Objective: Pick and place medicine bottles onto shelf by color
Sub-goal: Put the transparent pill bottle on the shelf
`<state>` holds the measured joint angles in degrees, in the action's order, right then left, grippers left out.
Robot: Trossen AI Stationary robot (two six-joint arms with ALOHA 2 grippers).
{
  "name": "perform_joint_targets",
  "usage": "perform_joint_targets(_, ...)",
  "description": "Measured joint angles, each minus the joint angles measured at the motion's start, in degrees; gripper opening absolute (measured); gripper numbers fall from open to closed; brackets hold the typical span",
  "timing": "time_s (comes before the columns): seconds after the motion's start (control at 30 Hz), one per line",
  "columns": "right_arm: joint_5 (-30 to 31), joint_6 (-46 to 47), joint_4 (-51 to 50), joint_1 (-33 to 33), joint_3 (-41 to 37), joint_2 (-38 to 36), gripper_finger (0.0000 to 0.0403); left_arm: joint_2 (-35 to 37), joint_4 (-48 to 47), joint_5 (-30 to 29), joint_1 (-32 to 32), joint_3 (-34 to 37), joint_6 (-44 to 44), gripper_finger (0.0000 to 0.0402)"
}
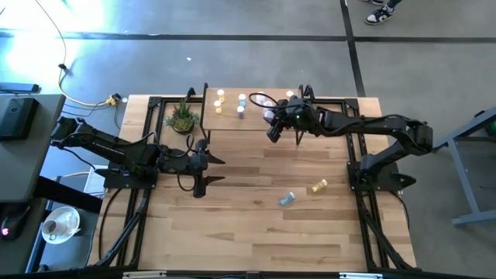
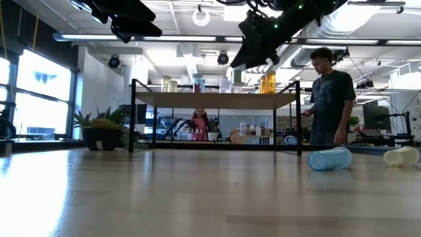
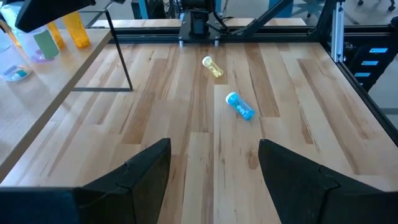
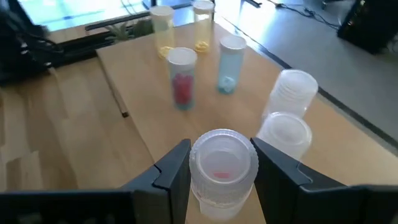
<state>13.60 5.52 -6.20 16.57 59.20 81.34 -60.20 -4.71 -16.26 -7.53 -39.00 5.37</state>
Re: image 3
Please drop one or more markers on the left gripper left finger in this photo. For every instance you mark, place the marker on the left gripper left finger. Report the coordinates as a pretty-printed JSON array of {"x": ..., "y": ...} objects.
[{"x": 124, "y": 196}]

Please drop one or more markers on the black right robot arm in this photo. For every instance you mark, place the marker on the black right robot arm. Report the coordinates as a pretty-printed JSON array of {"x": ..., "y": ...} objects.
[{"x": 199, "y": 25}]

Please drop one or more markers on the silver aluminium post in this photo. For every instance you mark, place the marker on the silver aluminium post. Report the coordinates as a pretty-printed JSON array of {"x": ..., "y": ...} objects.
[{"x": 338, "y": 31}]

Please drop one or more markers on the clear bottle grey-blue pills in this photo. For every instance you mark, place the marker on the clear bottle grey-blue pills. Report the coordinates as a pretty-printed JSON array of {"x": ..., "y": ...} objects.
[{"x": 15, "y": 71}]

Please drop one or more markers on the black aluminium table frame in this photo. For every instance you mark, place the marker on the black aluminium table frame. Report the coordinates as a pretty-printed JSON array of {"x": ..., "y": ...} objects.
[{"x": 280, "y": 32}]

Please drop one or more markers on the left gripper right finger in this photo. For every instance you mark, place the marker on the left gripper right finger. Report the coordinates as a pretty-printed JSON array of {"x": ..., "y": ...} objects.
[{"x": 311, "y": 199}]

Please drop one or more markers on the wooden shelf black metal legs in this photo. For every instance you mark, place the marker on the wooden shelf black metal legs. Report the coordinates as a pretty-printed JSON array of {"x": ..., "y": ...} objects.
[{"x": 46, "y": 102}]

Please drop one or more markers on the clear bottle green label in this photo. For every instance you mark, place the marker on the clear bottle green label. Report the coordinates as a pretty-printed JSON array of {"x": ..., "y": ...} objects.
[{"x": 46, "y": 43}]

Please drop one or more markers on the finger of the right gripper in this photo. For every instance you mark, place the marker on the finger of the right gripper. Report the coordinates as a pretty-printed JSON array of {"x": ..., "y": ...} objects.
[{"x": 49, "y": 12}]

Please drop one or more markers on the black box with blue lights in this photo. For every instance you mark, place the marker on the black box with blue lights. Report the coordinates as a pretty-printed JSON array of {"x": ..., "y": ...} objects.
[{"x": 370, "y": 71}]

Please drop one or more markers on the pale yellow medicine bottle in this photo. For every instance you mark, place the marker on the pale yellow medicine bottle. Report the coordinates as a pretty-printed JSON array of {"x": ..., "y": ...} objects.
[{"x": 213, "y": 67}]

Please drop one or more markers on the black office chair base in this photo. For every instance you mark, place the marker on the black office chair base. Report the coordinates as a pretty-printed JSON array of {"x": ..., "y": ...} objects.
[{"x": 374, "y": 3}]

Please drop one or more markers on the amber medicine bottle white cap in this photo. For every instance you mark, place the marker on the amber medicine bottle white cap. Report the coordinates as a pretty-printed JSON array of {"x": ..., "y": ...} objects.
[
  {"x": 76, "y": 29},
  {"x": 57, "y": 37}
]

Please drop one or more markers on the blue bottle with blue pills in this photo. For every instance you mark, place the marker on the blue bottle with blue pills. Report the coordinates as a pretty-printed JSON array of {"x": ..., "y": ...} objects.
[{"x": 241, "y": 106}]

